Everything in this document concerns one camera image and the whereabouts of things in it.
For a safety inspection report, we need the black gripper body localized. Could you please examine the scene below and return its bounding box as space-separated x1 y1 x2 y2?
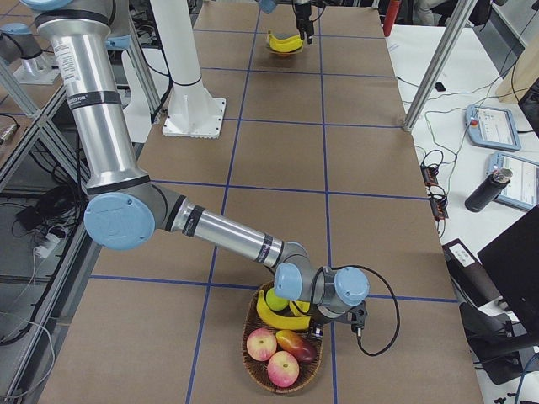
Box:
292 0 312 24
309 309 337 337

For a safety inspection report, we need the curved pale yellow banana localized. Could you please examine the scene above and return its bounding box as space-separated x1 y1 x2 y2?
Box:
267 30 303 52

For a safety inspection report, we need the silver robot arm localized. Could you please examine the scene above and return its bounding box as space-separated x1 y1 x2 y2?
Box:
28 1 370 333
1 1 153 77

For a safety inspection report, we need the grey square plate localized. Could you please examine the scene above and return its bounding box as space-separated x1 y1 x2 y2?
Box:
266 30 303 56

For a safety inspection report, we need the brown wicker basket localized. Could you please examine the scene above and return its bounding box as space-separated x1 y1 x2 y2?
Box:
242 282 323 394

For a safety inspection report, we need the red mango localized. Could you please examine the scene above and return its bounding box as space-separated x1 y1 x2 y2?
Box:
275 330 318 364

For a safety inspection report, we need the green pear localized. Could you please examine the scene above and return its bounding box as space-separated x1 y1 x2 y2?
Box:
265 288 289 311

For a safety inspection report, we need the pink apple front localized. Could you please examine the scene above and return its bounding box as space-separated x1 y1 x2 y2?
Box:
267 351 300 388

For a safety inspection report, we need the pink apple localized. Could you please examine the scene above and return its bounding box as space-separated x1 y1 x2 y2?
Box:
267 351 300 388
246 327 277 362

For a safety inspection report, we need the pink apple left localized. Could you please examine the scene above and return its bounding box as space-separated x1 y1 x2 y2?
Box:
246 327 277 362

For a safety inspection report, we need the red fire extinguisher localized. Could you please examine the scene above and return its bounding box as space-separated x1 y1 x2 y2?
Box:
382 0 401 37

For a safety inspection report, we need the small black block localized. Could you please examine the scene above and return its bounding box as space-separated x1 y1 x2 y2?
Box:
435 82 446 92

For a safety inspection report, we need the grey white control box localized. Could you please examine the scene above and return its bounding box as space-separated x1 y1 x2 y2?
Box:
442 239 501 306

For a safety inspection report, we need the orange circuit board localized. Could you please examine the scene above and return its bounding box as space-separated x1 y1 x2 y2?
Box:
420 163 449 221

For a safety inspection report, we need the black monitor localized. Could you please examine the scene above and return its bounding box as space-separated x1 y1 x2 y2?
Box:
477 205 539 325

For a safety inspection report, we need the far teach pendant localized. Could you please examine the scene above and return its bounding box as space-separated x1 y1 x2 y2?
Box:
465 104 521 152

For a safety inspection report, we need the teach pendant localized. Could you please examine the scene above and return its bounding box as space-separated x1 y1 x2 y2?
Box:
465 104 521 152
487 151 538 211

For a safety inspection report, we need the black water bottle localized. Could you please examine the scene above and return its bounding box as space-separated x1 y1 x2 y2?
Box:
464 168 513 212

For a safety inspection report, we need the near teach pendant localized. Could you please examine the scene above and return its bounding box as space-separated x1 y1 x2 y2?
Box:
487 151 538 211

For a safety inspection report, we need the white power strip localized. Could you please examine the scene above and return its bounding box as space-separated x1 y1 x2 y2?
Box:
34 233 61 258

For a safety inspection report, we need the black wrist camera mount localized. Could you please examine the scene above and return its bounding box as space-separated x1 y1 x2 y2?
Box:
336 301 368 339

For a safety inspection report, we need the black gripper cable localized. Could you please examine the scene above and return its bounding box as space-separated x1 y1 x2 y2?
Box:
311 264 400 357

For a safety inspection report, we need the white pedestal column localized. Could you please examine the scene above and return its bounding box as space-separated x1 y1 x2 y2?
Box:
107 0 227 144

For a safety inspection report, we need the aluminium frame post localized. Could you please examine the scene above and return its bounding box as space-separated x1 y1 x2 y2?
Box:
403 0 477 133

